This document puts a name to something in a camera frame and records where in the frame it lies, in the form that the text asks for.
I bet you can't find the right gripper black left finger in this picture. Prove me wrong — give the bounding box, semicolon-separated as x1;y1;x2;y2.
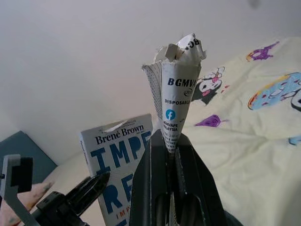
131;130;179;226

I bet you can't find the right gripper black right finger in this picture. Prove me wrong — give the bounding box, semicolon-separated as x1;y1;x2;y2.
175;135;226;226

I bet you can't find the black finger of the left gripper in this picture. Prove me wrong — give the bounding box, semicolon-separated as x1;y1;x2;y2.
67;171;111;212

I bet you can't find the pink pillow with coloured dots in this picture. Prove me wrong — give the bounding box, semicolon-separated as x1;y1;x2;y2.
0;180;56;226

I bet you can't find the white book with blue letters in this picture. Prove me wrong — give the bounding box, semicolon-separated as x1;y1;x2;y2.
79;113;155;226

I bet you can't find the white vape box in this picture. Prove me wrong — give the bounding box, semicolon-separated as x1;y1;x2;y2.
142;32;207;156

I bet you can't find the white sheeted mattress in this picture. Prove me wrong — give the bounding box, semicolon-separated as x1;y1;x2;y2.
30;153;105;226

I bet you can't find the cream cartoon print blanket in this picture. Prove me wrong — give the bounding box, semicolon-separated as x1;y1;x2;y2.
183;36;301;226

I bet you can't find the teal upholstered bed frame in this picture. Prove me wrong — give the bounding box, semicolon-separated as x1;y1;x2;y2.
0;130;58;186

